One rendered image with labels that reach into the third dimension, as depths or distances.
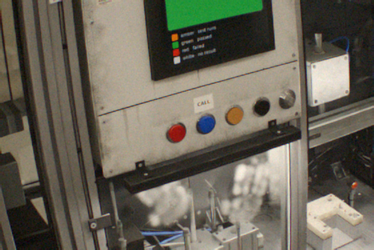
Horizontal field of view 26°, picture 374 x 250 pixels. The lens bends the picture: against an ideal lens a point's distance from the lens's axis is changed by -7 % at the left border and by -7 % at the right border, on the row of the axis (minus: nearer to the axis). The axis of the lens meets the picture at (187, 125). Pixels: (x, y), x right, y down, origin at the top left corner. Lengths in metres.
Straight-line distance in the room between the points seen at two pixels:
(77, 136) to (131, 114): 0.10
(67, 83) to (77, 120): 0.07
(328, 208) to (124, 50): 0.87
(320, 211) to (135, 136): 0.74
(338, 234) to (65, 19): 1.03
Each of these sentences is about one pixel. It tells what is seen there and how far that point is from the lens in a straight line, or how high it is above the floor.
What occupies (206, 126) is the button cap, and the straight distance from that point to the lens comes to 1.54.
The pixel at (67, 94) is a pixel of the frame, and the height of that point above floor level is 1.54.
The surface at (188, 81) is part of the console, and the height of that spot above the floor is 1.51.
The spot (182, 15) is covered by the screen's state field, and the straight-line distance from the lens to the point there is 1.44.
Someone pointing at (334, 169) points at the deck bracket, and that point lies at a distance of 2.39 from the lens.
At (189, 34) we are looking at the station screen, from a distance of 1.45.
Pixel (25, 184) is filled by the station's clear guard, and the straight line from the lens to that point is 1.48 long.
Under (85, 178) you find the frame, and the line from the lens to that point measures 1.51.
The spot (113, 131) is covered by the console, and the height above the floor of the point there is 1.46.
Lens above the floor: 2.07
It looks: 25 degrees down
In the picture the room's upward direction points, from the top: 5 degrees counter-clockwise
